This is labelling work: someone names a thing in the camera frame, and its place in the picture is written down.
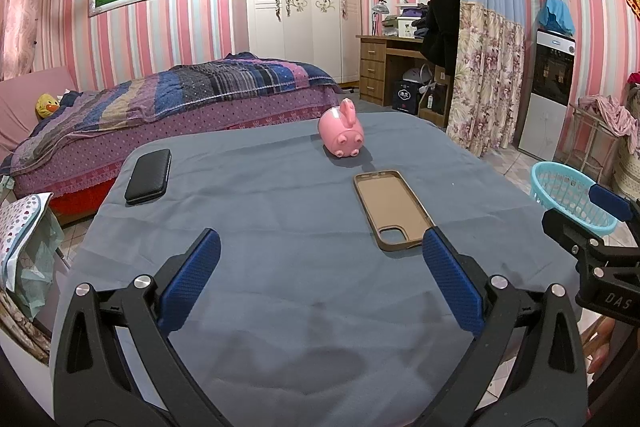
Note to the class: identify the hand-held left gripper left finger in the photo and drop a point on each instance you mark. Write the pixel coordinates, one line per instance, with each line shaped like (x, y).
(192, 277)

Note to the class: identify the pink piggy bank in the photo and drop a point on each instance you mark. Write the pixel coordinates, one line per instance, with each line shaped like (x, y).
(340, 132)

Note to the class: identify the white water dispenser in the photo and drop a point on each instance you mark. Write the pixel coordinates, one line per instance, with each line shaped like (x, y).
(542, 122)

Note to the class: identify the desk lamp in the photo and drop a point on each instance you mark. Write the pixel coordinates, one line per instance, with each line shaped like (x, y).
(380, 9)

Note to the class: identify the black bag with label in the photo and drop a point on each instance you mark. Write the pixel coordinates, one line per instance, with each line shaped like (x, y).
(406, 97)

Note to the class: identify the yellow duck plush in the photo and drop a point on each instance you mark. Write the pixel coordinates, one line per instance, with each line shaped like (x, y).
(46, 105)

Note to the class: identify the pink side curtain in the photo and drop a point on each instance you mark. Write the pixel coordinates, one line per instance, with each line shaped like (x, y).
(20, 7)

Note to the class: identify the white box on desk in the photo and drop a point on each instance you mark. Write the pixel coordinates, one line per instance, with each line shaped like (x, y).
(400, 28)

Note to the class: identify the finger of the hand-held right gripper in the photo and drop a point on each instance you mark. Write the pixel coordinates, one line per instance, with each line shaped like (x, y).
(567, 227)
(612, 203)

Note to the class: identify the person's right hand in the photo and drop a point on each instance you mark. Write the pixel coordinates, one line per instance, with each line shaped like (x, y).
(597, 347)

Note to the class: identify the floral curtain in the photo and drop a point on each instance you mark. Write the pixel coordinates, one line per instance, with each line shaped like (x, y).
(482, 82)

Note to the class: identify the bed with purple dotted cover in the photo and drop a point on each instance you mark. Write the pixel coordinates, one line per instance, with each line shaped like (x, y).
(100, 157)

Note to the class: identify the white lace cover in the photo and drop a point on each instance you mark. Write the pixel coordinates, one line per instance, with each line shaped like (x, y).
(630, 157)

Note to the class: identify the pink cloth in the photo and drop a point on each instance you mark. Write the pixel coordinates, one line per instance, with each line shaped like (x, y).
(612, 114)

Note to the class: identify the turquoise plastic basket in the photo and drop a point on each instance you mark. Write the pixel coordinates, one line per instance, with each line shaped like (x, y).
(560, 187)

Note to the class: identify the striped patchwork quilt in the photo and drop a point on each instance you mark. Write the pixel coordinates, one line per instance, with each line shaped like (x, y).
(190, 89)

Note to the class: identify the pink headboard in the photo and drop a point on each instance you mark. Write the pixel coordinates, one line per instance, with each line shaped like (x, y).
(27, 97)

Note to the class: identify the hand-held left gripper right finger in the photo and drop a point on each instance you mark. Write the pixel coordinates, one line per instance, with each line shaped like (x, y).
(452, 279)

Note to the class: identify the black hanging coat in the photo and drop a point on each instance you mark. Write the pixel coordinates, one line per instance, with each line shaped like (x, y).
(442, 22)

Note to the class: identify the polka-dot bag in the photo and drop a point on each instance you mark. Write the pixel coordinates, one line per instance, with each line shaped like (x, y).
(17, 227)

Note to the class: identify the white wardrobe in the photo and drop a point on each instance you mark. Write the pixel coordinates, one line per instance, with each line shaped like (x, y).
(295, 37)

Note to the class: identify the blue cloth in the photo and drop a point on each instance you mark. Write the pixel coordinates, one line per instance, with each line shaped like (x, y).
(557, 17)

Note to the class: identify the tan phone case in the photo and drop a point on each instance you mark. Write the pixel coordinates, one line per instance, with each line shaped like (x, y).
(390, 202)

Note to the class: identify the black rectangular case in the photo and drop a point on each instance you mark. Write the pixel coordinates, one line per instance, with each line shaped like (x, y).
(147, 177)

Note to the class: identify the wooden desk with drawers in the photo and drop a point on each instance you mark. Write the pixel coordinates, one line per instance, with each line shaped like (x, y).
(372, 67)

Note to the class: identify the pale green plastic bag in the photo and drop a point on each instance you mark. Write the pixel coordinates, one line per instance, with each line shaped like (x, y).
(37, 272)

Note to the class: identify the metal rack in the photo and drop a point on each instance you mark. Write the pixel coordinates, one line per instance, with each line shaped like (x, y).
(587, 152)

